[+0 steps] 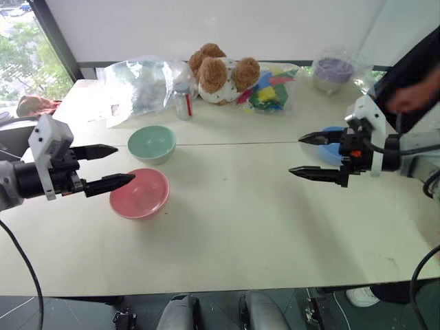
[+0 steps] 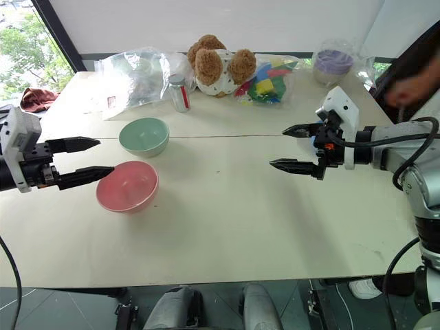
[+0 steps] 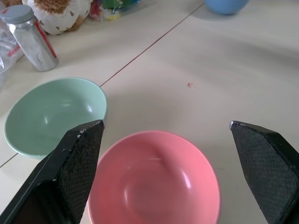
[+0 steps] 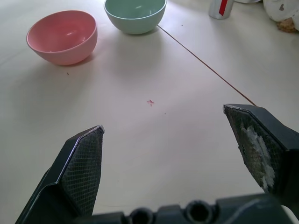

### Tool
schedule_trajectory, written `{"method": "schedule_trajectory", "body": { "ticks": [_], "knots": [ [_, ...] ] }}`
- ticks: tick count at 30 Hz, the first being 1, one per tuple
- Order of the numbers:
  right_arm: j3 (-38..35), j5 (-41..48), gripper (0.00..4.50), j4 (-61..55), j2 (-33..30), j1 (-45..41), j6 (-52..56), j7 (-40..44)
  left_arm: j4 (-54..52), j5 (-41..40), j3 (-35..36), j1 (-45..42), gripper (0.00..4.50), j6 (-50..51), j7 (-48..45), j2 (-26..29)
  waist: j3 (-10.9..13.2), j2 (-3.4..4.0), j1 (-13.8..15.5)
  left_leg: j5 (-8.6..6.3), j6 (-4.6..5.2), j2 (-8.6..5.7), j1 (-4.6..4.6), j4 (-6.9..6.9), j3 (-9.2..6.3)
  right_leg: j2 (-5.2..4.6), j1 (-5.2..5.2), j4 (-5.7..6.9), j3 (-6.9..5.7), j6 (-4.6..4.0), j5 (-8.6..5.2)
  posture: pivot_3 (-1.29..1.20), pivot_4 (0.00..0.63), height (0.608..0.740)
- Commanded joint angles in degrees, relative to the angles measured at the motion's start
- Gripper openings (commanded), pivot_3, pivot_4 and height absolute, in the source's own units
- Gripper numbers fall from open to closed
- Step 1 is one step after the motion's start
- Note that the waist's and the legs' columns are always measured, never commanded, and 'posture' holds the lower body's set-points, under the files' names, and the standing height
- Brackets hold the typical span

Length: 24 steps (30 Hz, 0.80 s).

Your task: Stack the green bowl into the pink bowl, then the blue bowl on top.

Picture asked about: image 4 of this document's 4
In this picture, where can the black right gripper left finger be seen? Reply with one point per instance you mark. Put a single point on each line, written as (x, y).
(77, 168)

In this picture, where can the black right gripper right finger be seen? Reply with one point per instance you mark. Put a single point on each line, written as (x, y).
(261, 149)

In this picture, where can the pink plastic bowl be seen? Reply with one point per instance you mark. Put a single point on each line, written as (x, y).
(61, 37)

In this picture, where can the white plush toy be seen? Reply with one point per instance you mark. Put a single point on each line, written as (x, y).
(281, 12)

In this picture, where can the silver can with red stripe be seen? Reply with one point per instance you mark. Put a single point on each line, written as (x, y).
(220, 9)

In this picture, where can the green plastic bowl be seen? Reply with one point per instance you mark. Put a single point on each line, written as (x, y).
(135, 15)

